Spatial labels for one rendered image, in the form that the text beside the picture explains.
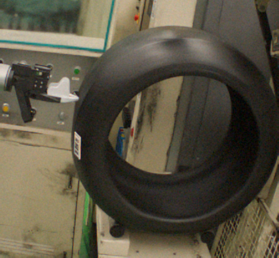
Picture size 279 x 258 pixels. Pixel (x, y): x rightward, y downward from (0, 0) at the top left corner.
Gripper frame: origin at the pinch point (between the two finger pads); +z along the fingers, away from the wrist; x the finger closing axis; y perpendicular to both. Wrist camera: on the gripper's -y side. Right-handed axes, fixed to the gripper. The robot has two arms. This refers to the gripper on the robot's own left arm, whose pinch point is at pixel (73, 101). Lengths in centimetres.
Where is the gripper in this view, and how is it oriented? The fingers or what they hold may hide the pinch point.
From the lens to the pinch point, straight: 130.7
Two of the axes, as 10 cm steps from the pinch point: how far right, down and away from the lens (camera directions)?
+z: 9.6, 2.2, 1.7
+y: 2.6, -9.2, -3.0
